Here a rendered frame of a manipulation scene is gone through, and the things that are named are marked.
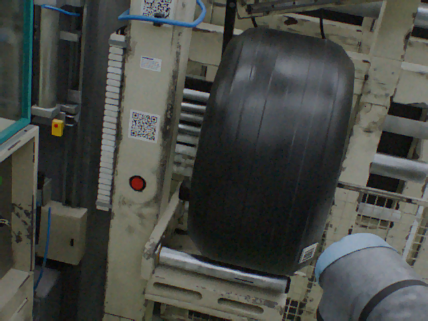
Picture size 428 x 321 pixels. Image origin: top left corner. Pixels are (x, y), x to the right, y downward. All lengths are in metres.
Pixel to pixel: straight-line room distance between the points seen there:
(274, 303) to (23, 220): 0.64
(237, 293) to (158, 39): 0.65
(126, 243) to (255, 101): 0.60
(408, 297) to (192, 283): 0.83
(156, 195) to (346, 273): 0.79
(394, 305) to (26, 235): 0.89
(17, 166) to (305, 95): 0.63
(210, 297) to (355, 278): 0.76
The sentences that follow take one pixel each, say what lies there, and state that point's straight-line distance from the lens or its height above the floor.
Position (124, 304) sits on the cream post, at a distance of 1.75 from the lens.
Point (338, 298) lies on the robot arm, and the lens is 0.84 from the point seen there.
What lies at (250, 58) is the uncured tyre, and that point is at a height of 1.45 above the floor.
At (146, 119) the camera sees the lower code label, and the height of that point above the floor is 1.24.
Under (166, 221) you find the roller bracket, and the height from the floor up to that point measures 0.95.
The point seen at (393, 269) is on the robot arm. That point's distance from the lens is 0.82.
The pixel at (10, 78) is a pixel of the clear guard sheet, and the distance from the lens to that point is 1.20.
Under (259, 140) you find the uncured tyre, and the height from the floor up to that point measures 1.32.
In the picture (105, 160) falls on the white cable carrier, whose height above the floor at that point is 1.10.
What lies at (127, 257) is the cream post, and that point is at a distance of 1.65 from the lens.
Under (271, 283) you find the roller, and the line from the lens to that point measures 1.51.
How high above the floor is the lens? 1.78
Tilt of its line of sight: 25 degrees down
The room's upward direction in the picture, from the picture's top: 10 degrees clockwise
